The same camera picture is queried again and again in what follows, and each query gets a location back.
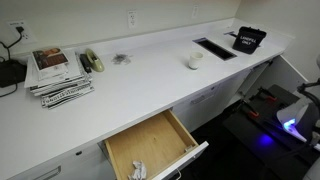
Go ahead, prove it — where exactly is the wooden drawer with white front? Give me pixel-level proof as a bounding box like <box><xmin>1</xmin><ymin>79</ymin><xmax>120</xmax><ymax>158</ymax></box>
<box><xmin>98</xmin><ymin>109</ymin><xmax>210</xmax><ymax>180</ymax></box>

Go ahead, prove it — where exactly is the white paper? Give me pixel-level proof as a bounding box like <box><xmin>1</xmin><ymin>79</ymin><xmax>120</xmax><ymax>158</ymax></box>
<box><xmin>128</xmin><ymin>160</ymin><xmax>148</xmax><ymax>180</ymax></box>

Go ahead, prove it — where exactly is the black landfill trash bin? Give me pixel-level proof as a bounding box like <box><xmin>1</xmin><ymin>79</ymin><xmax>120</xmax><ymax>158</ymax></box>
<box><xmin>232</xmin><ymin>26</ymin><xmax>268</xmax><ymax>55</ymax></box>

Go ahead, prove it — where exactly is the pile of paper clips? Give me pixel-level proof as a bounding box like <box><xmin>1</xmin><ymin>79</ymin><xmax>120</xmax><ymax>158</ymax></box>
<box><xmin>111</xmin><ymin>53</ymin><xmax>133</xmax><ymax>66</ymax></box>

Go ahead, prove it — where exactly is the closed white cabinet door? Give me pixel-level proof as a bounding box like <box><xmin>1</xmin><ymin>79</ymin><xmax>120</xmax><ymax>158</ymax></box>
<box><xmin>218</xmin><ymin>68</ymin><xmax>252</xmax><ymax>104</ymax></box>

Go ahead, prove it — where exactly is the black stapler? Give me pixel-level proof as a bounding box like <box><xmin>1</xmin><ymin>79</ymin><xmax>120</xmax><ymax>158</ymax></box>
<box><xmin>79</xmin><ymin>53</ymin><xmax>93</xmax><ymax>74</ymax></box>

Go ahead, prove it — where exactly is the black mounting board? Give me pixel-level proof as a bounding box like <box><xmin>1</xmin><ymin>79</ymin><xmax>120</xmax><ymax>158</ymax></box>
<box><xmin>222</xmin><ymin>84</ymin><xmax>320</xmax><ymax>180</ymax></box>

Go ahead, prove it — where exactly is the black power adapter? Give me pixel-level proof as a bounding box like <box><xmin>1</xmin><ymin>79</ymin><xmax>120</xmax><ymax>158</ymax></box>
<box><xmin>0</xmin><ymin>59</ymin><xmax>28</xmax><ymax>89</ymax></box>

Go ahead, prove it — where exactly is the closed white drawer with handle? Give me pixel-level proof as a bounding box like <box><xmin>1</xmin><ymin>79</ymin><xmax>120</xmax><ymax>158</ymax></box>
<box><xmin>173</xmin><ymin>83</ymin><xmax>223</xmax><ymax>133</ymax></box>
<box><xmin>9</xmin><ymin>143</ymin><xmax>116</xmax><ymax>180</ymax></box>

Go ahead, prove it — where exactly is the white wall outlet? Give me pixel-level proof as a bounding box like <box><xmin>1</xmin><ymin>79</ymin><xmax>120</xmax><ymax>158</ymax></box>
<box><xmin>126</xmin><ymin>10</ymin><xmax>138</xmax><ymax>29</ymax></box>
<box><xmin>190</xmin><ymin>4</ymin><xmax>199</xmax><ymax>18</ymax></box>
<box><xmin>7</xmin><ymin>20</ymin><xmax>36</xmax><ymax>45</ymax></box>

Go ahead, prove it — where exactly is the black clamp with red handle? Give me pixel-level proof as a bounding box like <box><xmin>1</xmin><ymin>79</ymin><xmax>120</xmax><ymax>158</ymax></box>
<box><xmin>241</xmin><ymin>99</ymin><xmax>261</xmax><ymax>118</ymax></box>
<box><xmin>258</xmin><ymin>86</ymin><xmax>278</xmax><ymax>103</ymax></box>

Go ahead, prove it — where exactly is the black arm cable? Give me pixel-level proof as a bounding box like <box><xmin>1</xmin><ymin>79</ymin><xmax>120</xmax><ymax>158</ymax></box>
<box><xmin>296</xmin><ymin>78</ymin><xmax>320</xmax><ymax>114</ymax></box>

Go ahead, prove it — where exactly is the black power cable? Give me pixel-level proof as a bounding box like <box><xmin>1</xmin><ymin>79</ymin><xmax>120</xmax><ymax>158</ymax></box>
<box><xmin>0</xmin><ymin>27</ymin><xmax>26</xmax><ymax>98</ymax></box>

